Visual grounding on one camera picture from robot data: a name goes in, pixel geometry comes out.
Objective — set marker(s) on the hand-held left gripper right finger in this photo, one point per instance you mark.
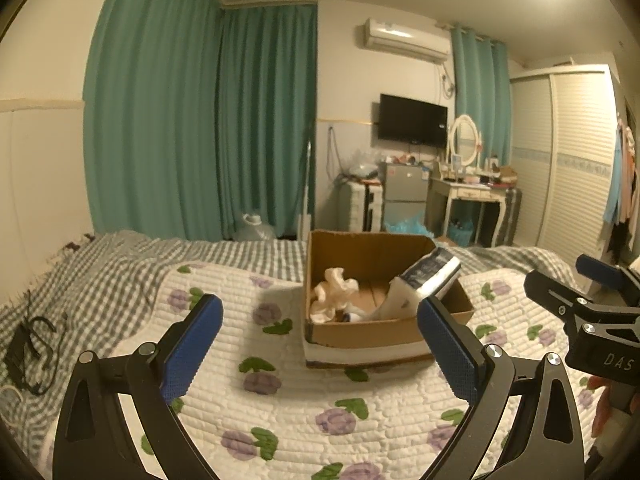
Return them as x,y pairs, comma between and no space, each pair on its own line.
447,350

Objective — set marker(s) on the silver small fridge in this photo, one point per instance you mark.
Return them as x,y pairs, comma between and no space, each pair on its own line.
405,185

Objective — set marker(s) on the narrow teal curtain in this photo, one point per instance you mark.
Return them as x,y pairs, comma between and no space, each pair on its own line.
482,100

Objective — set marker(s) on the white grey sock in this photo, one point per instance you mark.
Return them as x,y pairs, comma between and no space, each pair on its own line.
397,300

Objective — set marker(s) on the white louvred wardrobe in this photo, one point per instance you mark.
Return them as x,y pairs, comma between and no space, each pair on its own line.
565,170

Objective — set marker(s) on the person's right hand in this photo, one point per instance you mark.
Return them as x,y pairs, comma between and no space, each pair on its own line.
602,410

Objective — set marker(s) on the clear plastic bag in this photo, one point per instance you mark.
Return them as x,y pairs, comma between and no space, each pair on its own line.
362,165

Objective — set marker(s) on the white and black packet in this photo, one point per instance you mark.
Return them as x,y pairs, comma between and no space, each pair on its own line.
430,270

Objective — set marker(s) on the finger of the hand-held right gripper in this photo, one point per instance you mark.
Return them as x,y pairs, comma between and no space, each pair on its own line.
597,267
550,290

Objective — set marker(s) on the white ribbed suitcase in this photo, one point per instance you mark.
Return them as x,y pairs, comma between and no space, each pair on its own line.
360,207

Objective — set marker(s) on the clear water jug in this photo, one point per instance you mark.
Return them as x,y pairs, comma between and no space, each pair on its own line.
252,227

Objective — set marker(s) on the brown cardboard box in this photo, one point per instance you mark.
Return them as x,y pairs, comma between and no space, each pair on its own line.
370,342

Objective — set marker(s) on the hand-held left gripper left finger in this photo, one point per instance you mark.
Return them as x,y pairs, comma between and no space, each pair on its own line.
192,345

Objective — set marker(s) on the white floral quilt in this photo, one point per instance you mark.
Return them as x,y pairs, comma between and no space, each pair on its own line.
300,400

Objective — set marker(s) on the white oval mirror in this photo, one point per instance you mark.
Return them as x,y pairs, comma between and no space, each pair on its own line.
465,140

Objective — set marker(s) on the hanging clothes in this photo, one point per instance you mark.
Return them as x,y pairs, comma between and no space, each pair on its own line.
622,185

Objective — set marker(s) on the small cardboard box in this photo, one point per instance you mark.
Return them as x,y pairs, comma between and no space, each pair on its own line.
445,241

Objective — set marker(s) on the wide teal curtain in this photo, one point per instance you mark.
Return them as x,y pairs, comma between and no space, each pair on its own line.
150,110

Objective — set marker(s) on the blue basket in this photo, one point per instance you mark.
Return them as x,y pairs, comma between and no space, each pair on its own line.
460,235

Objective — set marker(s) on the black wall television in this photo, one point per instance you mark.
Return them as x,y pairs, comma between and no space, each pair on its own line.
412,120

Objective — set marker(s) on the blue plastic bag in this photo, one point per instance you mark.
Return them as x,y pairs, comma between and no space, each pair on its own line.
407,225

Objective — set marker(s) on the cream ruffled cloth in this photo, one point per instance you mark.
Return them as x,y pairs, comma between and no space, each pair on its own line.
332,292

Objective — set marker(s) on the white air conditioner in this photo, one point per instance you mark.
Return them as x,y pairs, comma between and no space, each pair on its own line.
405,37

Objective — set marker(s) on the white dressing table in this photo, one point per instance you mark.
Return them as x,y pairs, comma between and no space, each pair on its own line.
470,192

